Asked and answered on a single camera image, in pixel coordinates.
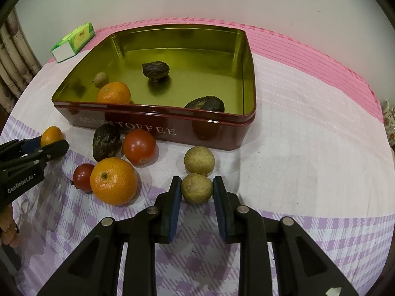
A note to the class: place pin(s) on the red tin box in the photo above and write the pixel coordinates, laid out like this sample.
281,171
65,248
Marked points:
216,135

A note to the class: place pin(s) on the small green fruit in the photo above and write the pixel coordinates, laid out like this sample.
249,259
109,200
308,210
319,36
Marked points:
197,188
199,160

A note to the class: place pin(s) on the floral patterned object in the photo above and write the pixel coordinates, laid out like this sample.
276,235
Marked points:
389,120

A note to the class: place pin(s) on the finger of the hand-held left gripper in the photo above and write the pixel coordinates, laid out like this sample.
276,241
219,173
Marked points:
52,151
24,145

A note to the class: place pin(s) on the red tomato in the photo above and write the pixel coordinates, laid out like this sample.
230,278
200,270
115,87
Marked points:
82,177
139,148

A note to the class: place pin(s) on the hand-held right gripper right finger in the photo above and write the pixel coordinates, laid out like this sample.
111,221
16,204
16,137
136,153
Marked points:
220,209

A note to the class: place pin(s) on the beige patterned curtain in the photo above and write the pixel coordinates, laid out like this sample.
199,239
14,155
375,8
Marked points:
12,67

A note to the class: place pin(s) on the dark wrinkled passion fruit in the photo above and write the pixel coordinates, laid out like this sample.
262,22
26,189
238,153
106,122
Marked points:
106,143
205,103
156,70

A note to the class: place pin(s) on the green tissue box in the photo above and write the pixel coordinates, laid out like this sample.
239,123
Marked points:
77,38

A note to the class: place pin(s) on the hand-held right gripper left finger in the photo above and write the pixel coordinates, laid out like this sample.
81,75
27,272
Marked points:
176,203

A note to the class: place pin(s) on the orange mandarin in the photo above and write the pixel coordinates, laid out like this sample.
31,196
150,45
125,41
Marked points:
113,182
113,94
51,135

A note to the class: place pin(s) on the tan longan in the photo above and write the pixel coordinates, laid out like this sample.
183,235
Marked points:
101,80

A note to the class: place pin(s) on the person's left hand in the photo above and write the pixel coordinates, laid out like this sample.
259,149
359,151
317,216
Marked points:
6,225

